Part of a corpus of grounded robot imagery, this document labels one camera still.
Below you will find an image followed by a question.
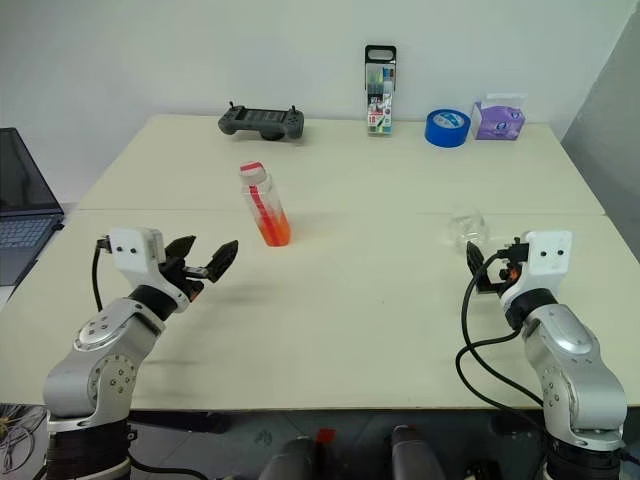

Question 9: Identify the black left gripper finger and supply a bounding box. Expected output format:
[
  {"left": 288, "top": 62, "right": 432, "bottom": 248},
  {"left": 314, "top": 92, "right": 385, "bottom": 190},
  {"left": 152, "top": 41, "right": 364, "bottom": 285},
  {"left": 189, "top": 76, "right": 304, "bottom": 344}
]
[
  {"left": 201, "top": 239, "right": 240, "bottom": 285},
  {"left": 164, "top": 234, "right": 198, "bottom": 262}
]

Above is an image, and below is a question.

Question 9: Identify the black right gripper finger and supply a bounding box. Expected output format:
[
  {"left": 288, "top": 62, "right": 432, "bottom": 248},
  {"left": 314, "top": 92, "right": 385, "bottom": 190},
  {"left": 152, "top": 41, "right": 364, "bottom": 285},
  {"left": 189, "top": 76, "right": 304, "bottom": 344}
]
[{"left": 465, "top": 240, "right": 486, "bottom": 275}]

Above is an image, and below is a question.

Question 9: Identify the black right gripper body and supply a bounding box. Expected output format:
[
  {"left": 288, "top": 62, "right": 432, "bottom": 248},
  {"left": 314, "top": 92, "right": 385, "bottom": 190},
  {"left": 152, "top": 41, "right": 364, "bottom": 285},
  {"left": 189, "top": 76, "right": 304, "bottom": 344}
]
[{"left": 474, "top": 243, "right": 527, "bottom": 296}]

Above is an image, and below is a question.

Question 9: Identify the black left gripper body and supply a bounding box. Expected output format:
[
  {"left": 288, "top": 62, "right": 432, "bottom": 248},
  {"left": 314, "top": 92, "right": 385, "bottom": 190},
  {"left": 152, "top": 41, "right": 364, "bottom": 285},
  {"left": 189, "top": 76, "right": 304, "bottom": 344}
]
[{"left": 160, "top": 256, "right": 208, "bottom": 304}]

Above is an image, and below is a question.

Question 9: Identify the clear wine glass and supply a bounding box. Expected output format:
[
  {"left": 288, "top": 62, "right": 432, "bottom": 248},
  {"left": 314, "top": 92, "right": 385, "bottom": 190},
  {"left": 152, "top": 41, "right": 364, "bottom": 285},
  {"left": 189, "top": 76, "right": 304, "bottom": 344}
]
[{"left": 445, "top": 210, "right": 489, "bottom": 252}]

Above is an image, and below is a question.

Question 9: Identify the bottle with orange liquid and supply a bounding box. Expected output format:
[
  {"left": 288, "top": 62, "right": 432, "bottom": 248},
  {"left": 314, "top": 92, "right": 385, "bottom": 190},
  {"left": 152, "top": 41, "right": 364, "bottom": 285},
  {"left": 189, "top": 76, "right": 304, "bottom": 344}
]
[{"left": 237, "top": 160, "right": 293, "bottom": 248}]

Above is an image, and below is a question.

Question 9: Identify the blue tape roll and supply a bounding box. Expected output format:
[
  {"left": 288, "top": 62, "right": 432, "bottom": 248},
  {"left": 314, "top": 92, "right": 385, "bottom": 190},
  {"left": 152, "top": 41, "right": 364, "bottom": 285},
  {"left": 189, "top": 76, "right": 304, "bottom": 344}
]
[{"left": 424, "top": 108, "right": 472, "bottom": 150}]

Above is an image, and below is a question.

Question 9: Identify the purple tissue pack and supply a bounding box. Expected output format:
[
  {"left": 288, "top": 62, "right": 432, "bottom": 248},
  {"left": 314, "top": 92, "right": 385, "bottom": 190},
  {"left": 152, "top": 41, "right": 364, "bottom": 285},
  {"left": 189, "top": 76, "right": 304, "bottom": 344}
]
[{"left": 469, "top": 91, "right": 529, "bottom": 141}]

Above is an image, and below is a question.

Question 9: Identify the grey handheld game controller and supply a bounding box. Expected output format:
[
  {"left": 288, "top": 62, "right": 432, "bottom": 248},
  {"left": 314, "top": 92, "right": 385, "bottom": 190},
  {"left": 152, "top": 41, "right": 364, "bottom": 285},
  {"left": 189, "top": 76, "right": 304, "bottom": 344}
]
[{"left": 217, "top": 100, "right": 307, "bottom": 143}]

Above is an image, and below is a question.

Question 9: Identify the dark laptop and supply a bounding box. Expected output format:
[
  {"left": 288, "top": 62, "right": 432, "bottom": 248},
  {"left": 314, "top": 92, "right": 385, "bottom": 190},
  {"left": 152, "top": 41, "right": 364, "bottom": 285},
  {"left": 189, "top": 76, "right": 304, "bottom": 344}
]
[{"left": 0, "top": 126, "right": 67, "bottom": 288}]

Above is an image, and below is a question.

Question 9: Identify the marker pen pack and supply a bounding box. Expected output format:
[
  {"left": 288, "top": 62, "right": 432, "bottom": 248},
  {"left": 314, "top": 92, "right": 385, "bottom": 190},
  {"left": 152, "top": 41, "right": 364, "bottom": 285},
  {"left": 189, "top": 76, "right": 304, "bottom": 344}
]
[{"left": 363, "top": 44, "right": 399, "bottom": 138}]

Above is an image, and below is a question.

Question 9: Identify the grey partition panel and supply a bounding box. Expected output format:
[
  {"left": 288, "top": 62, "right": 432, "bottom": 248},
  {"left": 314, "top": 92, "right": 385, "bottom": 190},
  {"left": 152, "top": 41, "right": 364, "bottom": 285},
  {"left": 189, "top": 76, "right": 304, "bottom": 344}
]
[{"left": 558, "top": 0, "right": 640, "bottom": 217}]

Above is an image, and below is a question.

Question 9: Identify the dark rounded shape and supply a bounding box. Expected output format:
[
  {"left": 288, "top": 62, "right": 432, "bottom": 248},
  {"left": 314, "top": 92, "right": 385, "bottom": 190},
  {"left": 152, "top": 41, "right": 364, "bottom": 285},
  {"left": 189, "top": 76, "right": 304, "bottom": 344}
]
[
  {"left": 258, "top": 434, "right": 321, "bottom": 480},
  {"left": 388, "top": 424, "right": 447, "bottom": 480}
]

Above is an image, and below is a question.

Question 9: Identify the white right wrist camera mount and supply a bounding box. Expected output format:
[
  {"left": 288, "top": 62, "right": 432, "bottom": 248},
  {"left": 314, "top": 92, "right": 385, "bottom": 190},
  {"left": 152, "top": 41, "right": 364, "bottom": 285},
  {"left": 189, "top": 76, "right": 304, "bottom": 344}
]
[{"left": 499, "top": 229, "right": 574, "bottom": 312}]

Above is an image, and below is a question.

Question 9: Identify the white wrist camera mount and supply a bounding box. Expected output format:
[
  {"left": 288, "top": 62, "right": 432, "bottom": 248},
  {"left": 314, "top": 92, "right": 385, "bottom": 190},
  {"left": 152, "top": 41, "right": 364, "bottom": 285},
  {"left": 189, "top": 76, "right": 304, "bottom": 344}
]
[
  {"left": 499, "top": 229, "right": 574, "bottom": 312},
  {"left": 108, "top": 227, "right": 194, "bottom": 315}
]

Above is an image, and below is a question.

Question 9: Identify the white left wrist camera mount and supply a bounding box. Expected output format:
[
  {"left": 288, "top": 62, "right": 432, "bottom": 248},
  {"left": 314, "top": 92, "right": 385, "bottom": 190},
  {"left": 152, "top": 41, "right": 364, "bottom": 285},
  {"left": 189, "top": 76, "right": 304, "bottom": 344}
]
[{"left": 108, "top": 227, "right": 194, "bottom": 315}]

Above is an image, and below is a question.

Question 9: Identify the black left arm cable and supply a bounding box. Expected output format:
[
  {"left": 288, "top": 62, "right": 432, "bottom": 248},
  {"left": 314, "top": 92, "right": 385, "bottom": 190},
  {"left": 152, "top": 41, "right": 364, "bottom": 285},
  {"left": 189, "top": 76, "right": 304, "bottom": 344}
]
[{"left": 90, "top": 233, "right": 114, "bottom": 312}]

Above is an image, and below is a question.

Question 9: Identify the black table frame bar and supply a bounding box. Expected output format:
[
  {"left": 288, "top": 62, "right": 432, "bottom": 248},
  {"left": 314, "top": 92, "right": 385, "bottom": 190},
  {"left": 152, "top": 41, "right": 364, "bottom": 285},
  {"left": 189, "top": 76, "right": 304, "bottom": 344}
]
[{"left": 127, "top": 410, "right": 232, "bottom": 437}]

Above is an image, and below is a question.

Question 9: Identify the tangled wire bundle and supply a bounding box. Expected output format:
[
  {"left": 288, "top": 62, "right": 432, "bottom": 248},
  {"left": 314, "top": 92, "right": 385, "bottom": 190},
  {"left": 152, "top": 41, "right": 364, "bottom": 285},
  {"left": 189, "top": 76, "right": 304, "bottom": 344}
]
[{"left": 0, "top": 402, "right": 49, "bottom": 480}]

